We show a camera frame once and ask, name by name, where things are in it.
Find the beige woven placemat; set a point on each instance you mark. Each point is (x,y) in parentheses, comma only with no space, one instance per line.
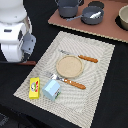
(74,105)

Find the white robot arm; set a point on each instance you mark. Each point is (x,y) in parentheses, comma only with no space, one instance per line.
(13,12)

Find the grey toy frying pan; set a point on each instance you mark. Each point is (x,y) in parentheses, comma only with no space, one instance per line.
(87,12)

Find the fork with wooden handle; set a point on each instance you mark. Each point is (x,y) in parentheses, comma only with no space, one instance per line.
(55,77)

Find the knife with wooden handle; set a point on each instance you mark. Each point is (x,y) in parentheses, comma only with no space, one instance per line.
(80,56)

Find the brown toy sausage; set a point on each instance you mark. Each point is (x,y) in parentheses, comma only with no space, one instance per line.
(32,63)

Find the yellow toy box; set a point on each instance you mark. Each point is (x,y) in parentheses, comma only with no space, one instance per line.
(34,88)

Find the brown toy stove board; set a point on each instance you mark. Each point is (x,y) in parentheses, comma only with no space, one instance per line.
(107,28)

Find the grey toy pot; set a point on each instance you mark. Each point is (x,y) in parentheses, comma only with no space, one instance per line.
(68,8)

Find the round wooden plate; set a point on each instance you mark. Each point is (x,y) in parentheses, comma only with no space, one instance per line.
(69,66)

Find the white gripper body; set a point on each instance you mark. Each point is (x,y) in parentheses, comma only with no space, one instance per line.
(17,43)

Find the light blue milk carton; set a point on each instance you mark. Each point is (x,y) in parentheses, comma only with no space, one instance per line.
(51,89)

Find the beige bowl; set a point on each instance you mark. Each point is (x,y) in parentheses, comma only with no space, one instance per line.
(123,14)

